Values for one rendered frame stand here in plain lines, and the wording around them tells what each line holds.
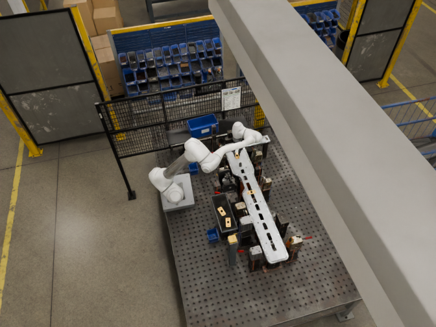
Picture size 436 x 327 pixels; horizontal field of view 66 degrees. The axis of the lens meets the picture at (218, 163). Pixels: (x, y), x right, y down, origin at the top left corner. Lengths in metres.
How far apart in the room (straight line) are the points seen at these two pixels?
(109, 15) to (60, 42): 2.54
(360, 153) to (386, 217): 0.09
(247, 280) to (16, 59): 3.47
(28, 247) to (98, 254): 0.84
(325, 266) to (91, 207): 2.90
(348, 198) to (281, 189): 3.26
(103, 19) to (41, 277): 4.40
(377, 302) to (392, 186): 0.13
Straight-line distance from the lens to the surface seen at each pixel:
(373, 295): 0.44
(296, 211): 3.51
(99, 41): 6.09
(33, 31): 4.38
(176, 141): 3.63
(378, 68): 6.22
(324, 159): 0.43
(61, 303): 4.18
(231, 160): 3.45
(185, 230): 3.36
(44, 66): 4.60
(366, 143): 0.45
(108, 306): 3.99
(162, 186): 3.17
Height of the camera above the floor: 3.63
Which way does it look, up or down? 50 degrees down
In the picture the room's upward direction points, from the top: 2 degrees counter-clockwise
